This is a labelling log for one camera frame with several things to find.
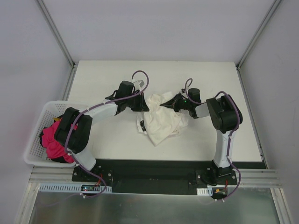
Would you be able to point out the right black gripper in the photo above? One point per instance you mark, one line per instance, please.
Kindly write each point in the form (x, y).
(175, 102)

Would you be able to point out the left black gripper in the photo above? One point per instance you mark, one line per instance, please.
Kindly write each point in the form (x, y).
(143, 102)

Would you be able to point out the cream white t shirt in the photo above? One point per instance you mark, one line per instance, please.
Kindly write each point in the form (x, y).
(161, 119)

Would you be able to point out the white black printed t shirt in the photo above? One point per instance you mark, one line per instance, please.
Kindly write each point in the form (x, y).
(141, 123)

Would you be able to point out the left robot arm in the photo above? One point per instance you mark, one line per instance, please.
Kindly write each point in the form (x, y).
(75, 125)

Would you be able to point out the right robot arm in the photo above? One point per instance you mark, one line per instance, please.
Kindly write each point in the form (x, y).
(225, 117)

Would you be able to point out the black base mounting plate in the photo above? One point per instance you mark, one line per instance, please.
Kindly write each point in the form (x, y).
(155, 177)

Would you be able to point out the black t shirt in basket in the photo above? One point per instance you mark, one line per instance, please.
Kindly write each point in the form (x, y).
(43, 140)

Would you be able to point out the pink red t shirt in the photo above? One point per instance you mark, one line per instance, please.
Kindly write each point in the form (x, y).
(56, 144)

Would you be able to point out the white plastic laundry basket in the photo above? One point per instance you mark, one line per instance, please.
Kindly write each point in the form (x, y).
(34, 153)

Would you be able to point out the right white cable duct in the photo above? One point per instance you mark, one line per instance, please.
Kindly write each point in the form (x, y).
(204, 191)

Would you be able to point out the white cable duct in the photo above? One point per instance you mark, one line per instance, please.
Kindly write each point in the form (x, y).
(74, 188)
(204, 191)

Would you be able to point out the left aluminium frame post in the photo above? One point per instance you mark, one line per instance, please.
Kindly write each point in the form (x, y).
(55, 32)

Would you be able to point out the aluminium frame post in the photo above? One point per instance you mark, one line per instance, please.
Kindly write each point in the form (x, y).
(265, 21)
(55, 32)

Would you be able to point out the left white cable duct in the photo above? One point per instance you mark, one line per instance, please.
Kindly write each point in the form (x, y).
(74, 188)

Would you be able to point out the right aluminium frame post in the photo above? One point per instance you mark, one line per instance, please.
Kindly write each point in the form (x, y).
(265, 21)

